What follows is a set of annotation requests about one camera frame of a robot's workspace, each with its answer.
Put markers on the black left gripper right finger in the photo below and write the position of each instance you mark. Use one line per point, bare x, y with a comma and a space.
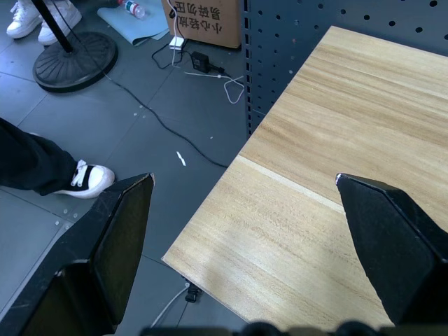
392, 241

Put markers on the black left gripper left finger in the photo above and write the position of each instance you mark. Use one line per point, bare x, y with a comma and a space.
115, 241

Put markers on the black and white sneaker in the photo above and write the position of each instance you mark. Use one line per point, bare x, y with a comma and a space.
87, 180

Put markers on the black plug under table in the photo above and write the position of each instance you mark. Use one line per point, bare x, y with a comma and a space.
192, 295

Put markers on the black trouser leg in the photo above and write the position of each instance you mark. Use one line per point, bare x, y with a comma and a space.
31, 162

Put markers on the black round stand base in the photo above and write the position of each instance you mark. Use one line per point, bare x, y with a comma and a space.
75, 63

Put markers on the black power adapter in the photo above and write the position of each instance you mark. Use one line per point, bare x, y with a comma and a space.
200, 61

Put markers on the white power adapter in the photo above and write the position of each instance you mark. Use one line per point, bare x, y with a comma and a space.
176, 42

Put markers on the light blue mat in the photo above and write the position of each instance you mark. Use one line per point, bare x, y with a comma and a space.
133, 26

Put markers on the black stand pole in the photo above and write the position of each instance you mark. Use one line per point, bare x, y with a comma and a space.
56, 24

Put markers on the clear plastic water bottle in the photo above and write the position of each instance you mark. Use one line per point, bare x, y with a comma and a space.
134, 8

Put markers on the brown cardboard box with print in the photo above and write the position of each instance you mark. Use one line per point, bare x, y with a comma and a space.
204, 21

